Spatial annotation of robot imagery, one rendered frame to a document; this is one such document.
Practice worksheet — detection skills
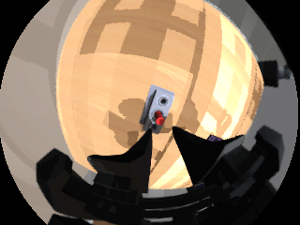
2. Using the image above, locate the dark red peg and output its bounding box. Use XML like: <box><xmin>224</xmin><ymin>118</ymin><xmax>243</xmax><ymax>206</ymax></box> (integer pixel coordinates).
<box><xmin>155</xmin><ymin>112</ymin><xmax>164</xmax><ymax>125</ymax></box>

